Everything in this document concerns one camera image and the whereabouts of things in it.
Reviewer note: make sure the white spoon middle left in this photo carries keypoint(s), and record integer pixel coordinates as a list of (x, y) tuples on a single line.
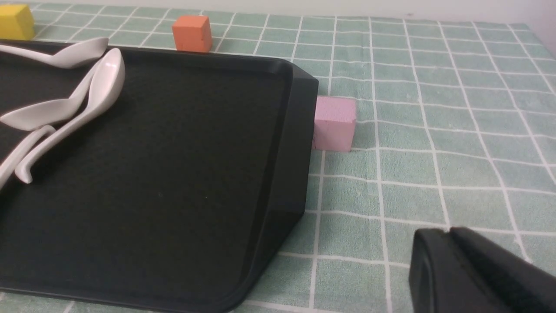
[(53, 111)]

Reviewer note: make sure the orange foam cube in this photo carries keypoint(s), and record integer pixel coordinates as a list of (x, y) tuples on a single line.
[(192, 33)]

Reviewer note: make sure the white spoon at tray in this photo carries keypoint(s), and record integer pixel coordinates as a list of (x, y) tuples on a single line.
[(14, 158), (69, 57)]

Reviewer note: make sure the white spoon at tray bottom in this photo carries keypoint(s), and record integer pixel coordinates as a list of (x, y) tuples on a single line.
[(14, 158)]

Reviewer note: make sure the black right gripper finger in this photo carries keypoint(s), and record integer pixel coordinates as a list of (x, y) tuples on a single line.
[(461, 271)]

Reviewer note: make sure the white spoon middle right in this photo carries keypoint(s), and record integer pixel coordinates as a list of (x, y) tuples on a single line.
[(104, 90)]

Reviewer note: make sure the yellow foam cube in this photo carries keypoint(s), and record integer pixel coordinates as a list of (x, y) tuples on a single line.
[(16, 22)]

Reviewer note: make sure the white spoon at tray top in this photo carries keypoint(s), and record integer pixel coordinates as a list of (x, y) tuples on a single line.
[(69, 57)]

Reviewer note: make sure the black plastic tray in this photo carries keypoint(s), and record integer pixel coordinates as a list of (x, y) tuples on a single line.
[(177, 197)]

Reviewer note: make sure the green checkered tablecloth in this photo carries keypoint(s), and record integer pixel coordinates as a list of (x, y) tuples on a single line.
[(455, 127)]

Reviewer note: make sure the pink foam cube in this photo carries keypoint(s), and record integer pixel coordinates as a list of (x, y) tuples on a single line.
[(334, 124)]

